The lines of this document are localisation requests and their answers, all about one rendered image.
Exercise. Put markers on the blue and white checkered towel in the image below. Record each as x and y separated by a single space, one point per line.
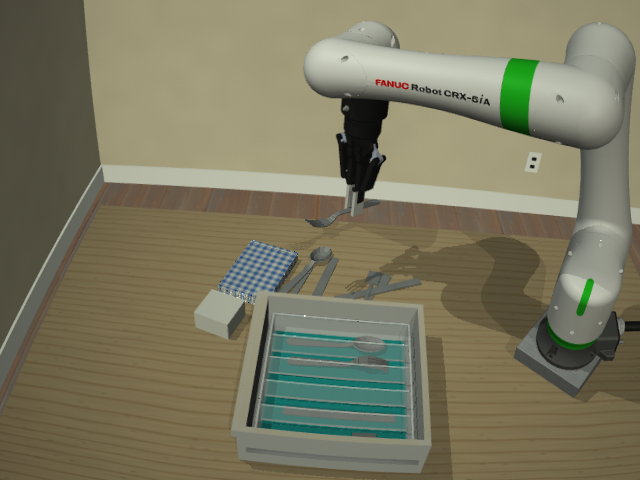
260 267

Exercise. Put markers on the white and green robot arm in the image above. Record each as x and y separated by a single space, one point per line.
581 106

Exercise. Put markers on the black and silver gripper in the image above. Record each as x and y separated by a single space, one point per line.
356 161

